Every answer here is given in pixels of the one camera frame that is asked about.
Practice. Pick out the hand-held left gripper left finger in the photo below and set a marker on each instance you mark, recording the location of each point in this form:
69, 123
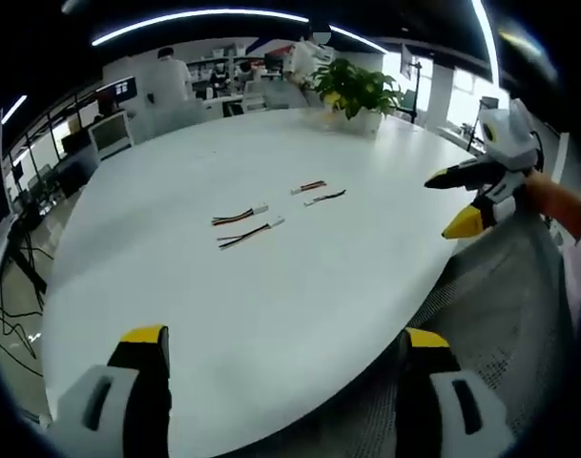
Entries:
128, 396

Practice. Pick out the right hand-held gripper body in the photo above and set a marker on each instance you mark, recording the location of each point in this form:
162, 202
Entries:
509, 138

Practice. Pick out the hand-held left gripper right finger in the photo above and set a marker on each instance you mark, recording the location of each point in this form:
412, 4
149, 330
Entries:
428, 405

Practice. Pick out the grey mesh office chair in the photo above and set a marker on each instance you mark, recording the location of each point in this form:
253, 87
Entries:
500, 305

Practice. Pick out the curved ceiling light strip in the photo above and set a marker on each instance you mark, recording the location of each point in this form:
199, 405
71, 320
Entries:
488, 43

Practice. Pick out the black tripod stand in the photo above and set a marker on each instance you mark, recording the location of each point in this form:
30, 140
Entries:
416, 86

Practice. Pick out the potted green plant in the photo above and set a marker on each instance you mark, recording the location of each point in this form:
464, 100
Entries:
354, 88

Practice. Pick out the short ceiling light strip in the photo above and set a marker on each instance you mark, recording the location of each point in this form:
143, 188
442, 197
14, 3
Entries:
359, 39

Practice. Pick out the white framed monitor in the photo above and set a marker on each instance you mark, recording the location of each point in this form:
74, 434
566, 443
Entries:
109, 133

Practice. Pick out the long ceiling light strip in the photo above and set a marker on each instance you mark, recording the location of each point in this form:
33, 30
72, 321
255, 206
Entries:
199, 21

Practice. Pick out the small ceiling light strip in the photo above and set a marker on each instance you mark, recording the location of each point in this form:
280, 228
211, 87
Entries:
14, 109

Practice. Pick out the dark wall screen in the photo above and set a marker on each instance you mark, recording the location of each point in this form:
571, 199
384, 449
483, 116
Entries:
123, 88

